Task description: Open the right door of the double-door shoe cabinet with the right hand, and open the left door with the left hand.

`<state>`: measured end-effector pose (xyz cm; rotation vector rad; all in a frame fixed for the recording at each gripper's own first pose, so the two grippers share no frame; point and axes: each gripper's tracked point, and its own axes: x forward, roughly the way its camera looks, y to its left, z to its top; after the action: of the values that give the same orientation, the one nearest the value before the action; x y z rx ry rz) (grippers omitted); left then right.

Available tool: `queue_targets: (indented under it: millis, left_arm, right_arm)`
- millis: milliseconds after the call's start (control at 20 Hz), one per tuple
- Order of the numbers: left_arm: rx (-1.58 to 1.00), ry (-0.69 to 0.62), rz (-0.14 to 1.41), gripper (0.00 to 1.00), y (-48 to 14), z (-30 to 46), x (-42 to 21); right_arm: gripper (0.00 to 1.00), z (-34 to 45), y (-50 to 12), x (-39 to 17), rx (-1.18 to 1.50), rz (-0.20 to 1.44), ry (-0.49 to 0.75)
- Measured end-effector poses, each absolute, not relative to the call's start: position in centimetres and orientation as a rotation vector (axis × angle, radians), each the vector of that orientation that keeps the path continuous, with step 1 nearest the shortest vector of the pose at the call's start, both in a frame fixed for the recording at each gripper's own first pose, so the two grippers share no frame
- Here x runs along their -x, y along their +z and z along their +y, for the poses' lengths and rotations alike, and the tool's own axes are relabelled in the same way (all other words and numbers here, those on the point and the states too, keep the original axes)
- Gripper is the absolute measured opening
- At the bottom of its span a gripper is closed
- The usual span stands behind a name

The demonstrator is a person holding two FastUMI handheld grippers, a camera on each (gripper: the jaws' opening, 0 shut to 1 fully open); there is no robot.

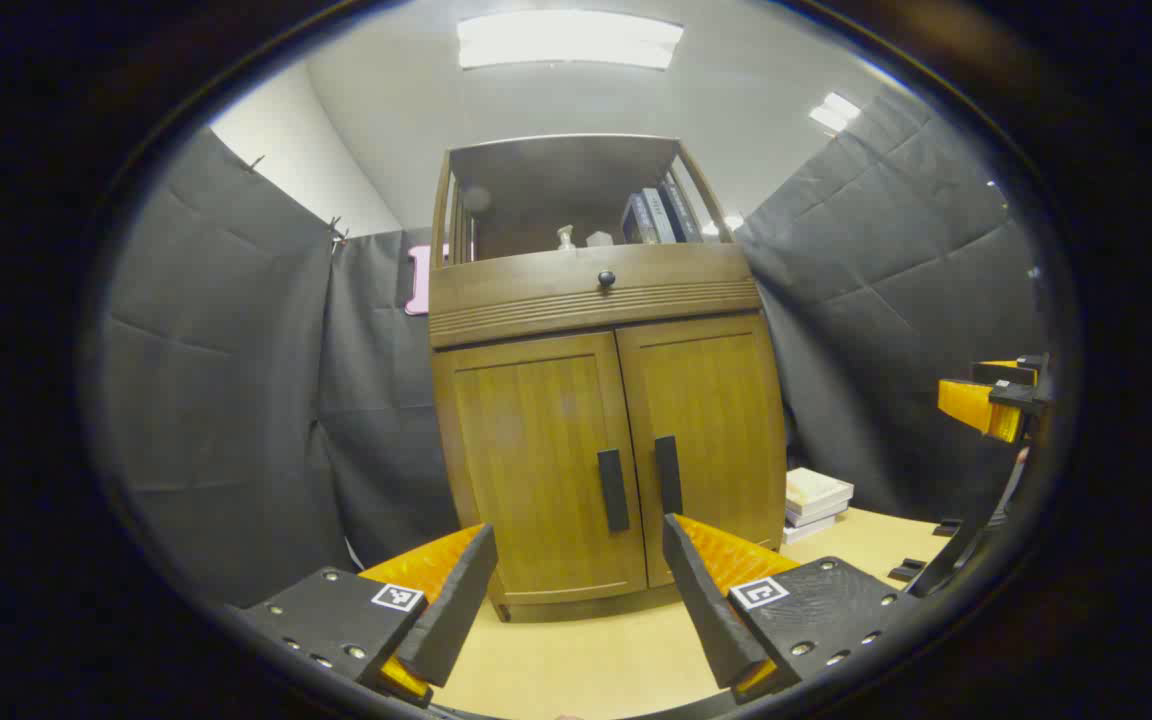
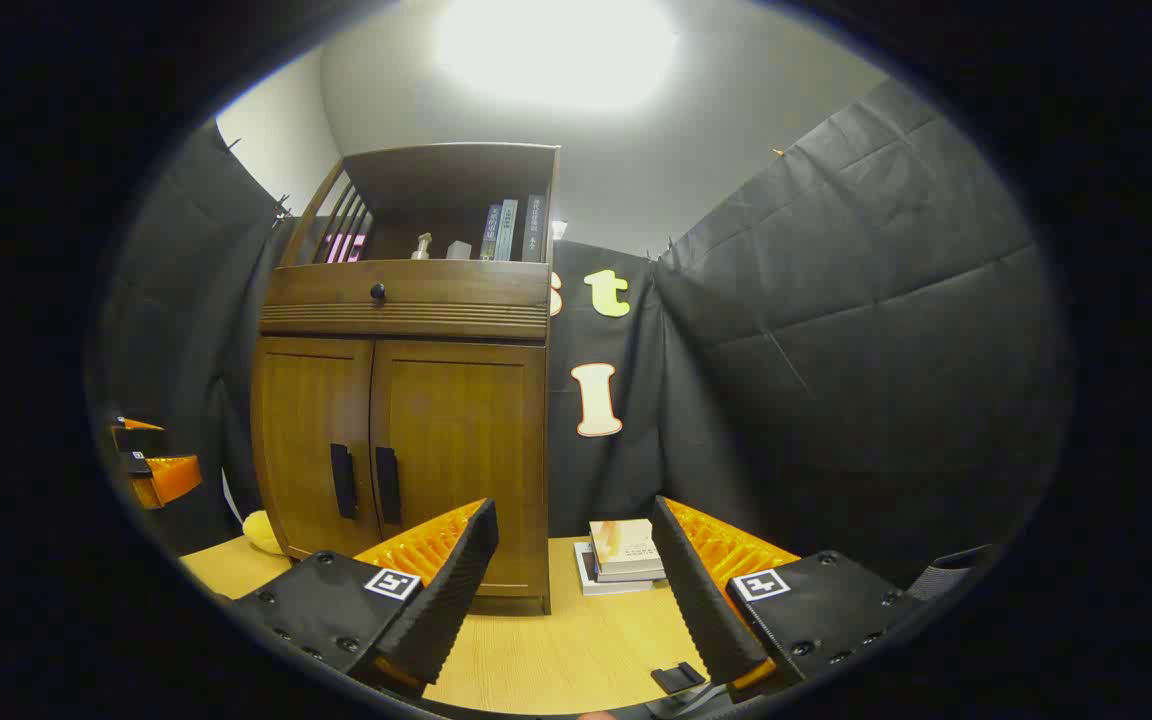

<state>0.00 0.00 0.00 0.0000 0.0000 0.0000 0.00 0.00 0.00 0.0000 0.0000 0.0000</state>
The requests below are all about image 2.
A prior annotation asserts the yellow soft object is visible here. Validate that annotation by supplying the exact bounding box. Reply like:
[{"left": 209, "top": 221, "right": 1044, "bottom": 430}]
[{"left": 242, "top": 511, "right": 287, "bottom": 556}]

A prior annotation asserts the small black clip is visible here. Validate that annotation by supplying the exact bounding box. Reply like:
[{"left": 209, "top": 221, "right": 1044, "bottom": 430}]
[{"left": 650, "top": 662, "right": 707, "bottom": 696}]

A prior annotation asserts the black backdrop cloth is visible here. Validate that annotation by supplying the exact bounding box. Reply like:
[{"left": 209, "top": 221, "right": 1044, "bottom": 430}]
[{"left": 86, "top": 75, "right": 1077, "bottom": 591}]

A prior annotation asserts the ceiling light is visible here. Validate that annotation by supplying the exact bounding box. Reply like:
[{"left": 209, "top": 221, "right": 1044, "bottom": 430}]
[{"left": 433, "top": 0, "right": 679, "bottom": 111}]

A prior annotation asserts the wooden cabinet drawer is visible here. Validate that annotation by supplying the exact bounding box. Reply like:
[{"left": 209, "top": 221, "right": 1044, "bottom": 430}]
[{"left": 263, "top": 259, "right": 552, "bottom": 311}]

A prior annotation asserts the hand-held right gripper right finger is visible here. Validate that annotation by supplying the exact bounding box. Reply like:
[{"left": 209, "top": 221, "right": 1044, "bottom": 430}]
[{"left": 651, "top": 495, "right": 922, "bottom": 696}]

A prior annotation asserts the wooden double-door shoe cabinet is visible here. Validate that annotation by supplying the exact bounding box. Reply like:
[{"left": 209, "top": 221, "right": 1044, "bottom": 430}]
[{"left": 249, "top": 142, "right": 562, "bottom": 616}]

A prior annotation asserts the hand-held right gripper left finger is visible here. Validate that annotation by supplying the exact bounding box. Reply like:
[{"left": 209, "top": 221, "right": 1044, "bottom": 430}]
[{"left": 226, "top": 497, "right": 500, "bottom": 701}]

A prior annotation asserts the black door handle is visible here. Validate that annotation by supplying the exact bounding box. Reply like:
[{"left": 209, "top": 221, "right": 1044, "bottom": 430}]
[
  {"left": 330, "top": 443, "right": 358, "bottom": 521},
  {"left": 375, "top": 446, "right": 403, "bottom": 526}
]

